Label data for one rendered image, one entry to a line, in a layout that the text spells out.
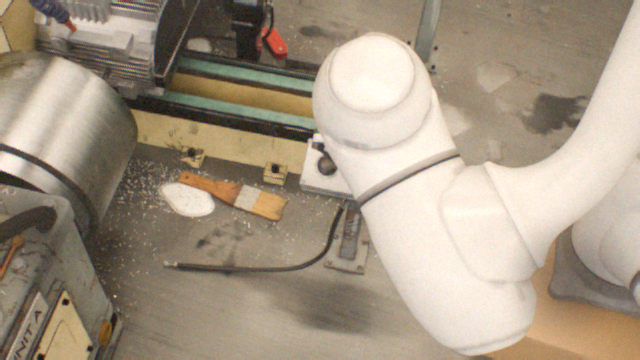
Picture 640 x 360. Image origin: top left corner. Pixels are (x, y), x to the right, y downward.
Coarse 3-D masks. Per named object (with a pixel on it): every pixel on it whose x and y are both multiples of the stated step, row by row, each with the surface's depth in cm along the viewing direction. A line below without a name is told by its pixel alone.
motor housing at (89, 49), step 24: (120, 0) 114; (144, 0) 114; (168, 0) 124; (96, 24) 114; (120, 24) 114; (144, 24) 114; (168, 24) 128; (48, 48) 116; (72, 48) 115; (96, 48) 114; (144, 48) 114; (96, 72) 118; (120, 72) 116; (144, 72) 115
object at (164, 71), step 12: (192, 0) 126; (204, 0) 128; (192, 12) 124; (180, 24) 122; (192, 24) 124; (180, 36) 120; (168, 48) 118; (180, 48) 120; (168, 60) 117; (156, 72) 115; (168, 72) 116; (156, 84) 116
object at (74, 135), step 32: (0, 64) 97; (32, 64) 96; (64, 64) 97; (0, 96) 92; (32, 96) 93; (64, 96) 95; (96, 96) 98; (0, 128) 89; (32, 128) 91; (64, 128) 93; (96, 128) 97; (128, 128) 104; (0, 160) 88; (32, 160) 89; (64, 160) 92; (96, 160) 96; (128, 160) 107; (64, 192) 92; (96, 192) 96; (96, 224) 100
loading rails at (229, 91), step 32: (192, 64) 132; (224, 64) 133; (256, 64) 132; (160, 96) 127; (192, 96) 127; (224, 96) 135; (256, 96) 134; (288, 96) 132; (160, 128) 130; (192, 128) 128; (224, 128) 127; (256, 128) 125; (288, 128) 123; (192, 160) 131; (256, 160) 132; (288, 160) 130
